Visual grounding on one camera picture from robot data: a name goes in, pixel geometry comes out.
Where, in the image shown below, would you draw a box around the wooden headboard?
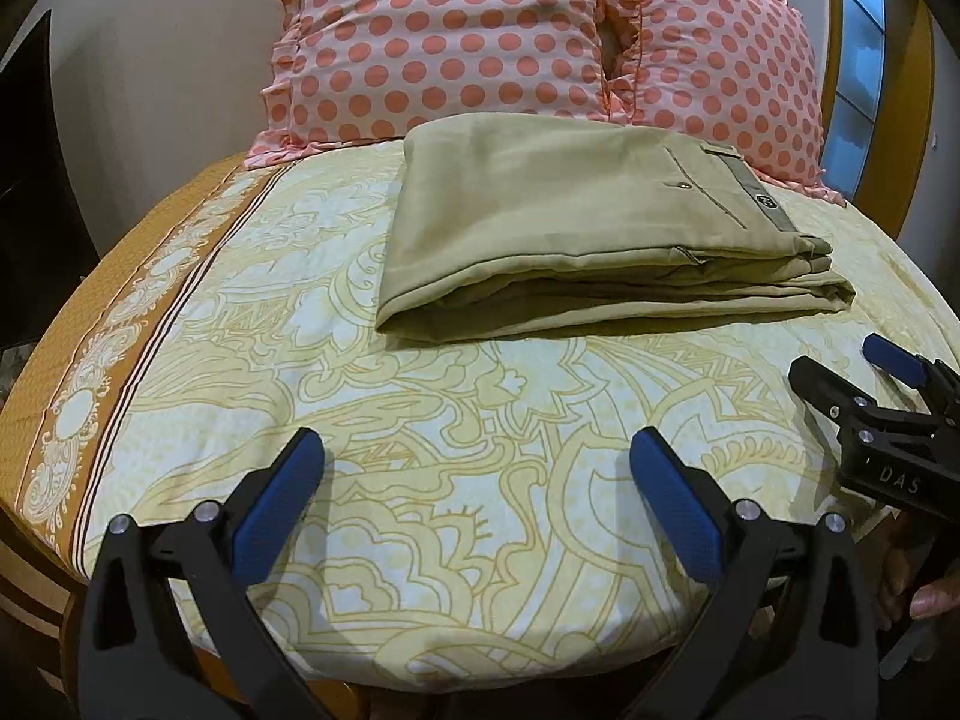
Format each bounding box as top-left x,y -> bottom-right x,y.
777,0 -> 940,242

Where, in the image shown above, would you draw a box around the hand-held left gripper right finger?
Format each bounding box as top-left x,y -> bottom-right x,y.
621,426 -> 884,720

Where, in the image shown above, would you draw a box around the yellow patterned bed sheet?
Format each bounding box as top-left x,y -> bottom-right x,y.
0,136 -> 960,695

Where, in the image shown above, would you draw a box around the khaki pants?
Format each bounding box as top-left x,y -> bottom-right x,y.
373,114 -> 857,341

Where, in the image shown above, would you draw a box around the person's right hand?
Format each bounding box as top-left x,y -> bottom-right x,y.
876,516 -> 960,632

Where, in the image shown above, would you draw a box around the pink polka dot pillow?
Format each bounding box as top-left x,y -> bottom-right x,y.
600,0 -> 848,205
244,0 -> 644,170

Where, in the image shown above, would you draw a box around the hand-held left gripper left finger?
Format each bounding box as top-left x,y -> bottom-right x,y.
78,427 -> 332,720

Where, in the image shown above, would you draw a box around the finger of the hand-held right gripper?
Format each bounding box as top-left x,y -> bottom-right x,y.
787,355 -> 925,439
861,333 -> 960,416

